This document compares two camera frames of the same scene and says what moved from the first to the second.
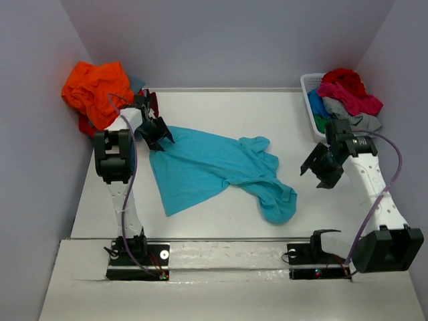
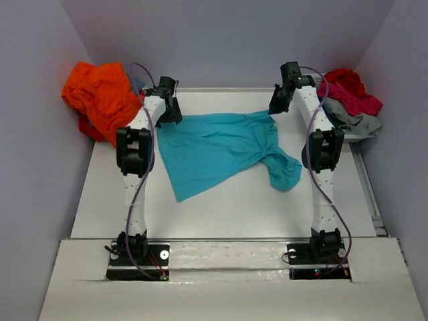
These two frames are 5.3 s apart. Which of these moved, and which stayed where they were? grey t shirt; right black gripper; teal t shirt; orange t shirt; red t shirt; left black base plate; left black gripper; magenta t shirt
Moved: right black gripper; left black gripper; teal t shirt
Stayed: left black base plate; red t shirt; grey t shirt; magenta t shirt; orange t shirt
